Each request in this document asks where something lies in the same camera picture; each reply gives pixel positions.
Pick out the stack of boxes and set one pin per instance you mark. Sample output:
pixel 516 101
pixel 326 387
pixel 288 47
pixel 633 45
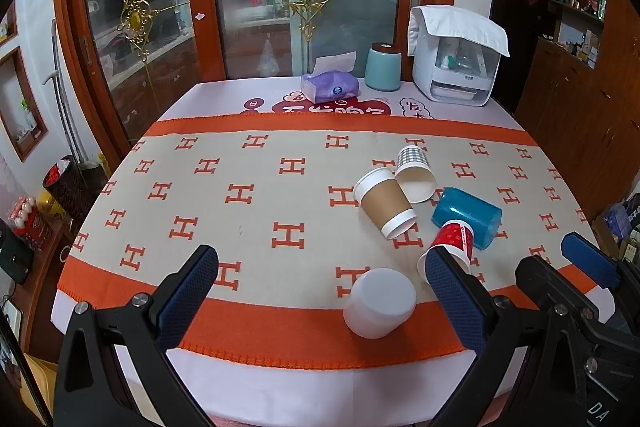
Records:
pixel 622 227

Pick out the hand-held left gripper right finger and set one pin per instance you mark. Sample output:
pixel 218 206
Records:
pixel 456 302

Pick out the white countertop appliance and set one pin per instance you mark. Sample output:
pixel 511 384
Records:
pixel 457 74

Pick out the wooden framed wall niche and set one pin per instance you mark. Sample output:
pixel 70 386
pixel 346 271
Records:
pixel 22 107

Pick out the red box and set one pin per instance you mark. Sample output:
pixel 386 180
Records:
pixel 32 222

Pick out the white cloth cover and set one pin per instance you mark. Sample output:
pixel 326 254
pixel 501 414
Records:
pixel 460 24

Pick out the blue plastic cup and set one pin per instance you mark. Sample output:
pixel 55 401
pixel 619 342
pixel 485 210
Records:
pixel 470 214

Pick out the yellow container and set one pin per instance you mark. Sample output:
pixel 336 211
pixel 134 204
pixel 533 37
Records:
pixel 49 202

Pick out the black woven trash bin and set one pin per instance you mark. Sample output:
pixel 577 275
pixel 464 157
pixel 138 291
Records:
pixel 70 189

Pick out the white plastic cup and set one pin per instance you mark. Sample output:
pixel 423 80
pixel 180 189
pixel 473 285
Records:
pixel 380 302

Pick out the wooden cabinet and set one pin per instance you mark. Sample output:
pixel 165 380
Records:
pixel 570 107

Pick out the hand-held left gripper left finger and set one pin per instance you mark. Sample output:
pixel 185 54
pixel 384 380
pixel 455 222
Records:
pixel 187 302

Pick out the red paper cup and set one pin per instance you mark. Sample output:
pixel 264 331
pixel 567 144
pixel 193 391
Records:
pixel 452 239

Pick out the checkered paper cup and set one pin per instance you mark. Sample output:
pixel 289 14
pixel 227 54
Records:
pixel 414 169

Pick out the brown paper cup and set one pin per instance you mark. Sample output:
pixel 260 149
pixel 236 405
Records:
pixel 382 204

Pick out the teal canister with brown lid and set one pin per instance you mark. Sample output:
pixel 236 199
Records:
pixel 382 67

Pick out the orange beige patterned blanket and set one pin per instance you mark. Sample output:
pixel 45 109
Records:
pixel 250 207

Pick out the purple tissue pack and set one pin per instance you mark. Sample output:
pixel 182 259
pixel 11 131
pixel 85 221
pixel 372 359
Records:
pixel 330 87

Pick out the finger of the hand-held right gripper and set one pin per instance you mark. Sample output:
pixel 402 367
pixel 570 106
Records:
pixel 550 282
pixel 590 259

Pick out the black bag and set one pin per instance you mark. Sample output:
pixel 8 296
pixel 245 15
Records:
pixel 14 252

